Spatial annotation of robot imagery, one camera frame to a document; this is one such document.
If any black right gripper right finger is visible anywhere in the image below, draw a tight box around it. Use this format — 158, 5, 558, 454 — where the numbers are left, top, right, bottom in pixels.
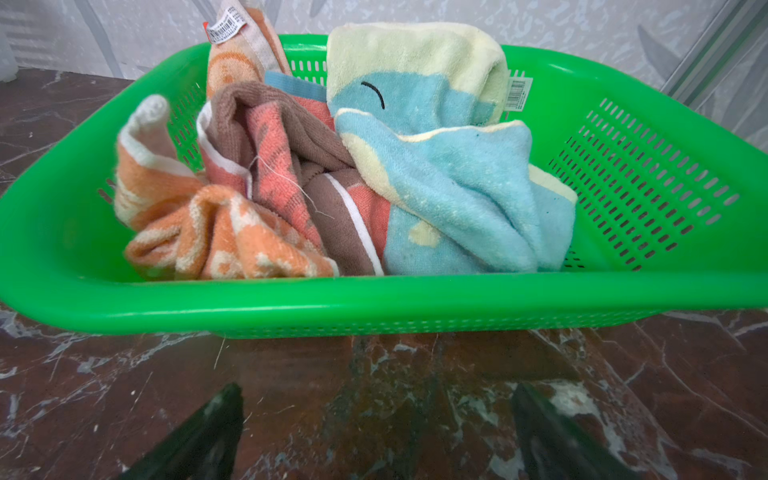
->
511, 383, 639, 480

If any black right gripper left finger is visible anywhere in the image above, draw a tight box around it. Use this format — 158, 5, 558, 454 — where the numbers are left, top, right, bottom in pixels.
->
119, 383, 244, 479

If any orange bunny pattern towel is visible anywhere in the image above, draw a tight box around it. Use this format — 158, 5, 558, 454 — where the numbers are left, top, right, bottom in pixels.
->
114, 1, 339, 280

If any green plastic basket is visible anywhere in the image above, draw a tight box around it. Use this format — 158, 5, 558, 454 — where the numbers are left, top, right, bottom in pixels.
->
1, 44, 767, 338

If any brown pink striped towel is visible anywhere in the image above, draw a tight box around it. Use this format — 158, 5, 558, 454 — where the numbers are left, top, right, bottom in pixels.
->
196, 81, 390, 276

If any blue yellow towel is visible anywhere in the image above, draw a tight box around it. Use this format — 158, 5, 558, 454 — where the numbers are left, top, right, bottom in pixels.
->
326, 22, 577, 275

